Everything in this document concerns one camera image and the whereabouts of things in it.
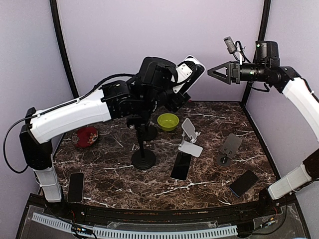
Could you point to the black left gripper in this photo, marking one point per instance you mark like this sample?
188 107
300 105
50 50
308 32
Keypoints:
178 102

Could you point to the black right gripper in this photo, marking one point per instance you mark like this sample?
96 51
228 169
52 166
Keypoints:
231 71

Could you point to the black phone grey edge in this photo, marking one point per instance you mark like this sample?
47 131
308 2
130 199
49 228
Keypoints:
181 166

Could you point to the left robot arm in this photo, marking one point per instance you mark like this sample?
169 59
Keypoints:
158 83

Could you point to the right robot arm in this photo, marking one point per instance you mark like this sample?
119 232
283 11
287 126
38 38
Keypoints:
287 81

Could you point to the rear black pole stand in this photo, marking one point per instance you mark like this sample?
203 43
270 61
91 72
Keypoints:
149 132

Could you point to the black pole stand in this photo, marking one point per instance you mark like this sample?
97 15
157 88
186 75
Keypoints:
142 158
149 132

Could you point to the white folding phone stand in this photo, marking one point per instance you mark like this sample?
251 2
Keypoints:
189 138

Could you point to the front black pole stand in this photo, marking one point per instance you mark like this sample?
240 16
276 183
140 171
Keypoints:
142 158

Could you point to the grey wood-base phone stand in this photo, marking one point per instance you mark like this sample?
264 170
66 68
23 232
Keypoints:
227 152

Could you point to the black phone blue case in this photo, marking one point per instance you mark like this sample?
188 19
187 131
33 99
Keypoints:
242 184

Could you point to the green bowl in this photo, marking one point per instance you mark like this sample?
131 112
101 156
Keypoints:
168 121

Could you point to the red floral plate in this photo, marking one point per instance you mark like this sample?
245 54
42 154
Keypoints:
84 137

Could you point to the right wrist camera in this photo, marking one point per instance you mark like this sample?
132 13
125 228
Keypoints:
231 47

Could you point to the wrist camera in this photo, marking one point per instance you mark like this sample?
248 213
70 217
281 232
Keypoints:
231 47
188 72

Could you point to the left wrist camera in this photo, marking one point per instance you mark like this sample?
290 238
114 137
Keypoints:
188 72

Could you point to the white slotted cable duct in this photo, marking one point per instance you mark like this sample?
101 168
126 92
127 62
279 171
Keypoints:
136 231

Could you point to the black front rail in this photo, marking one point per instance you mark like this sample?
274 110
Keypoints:
279 220

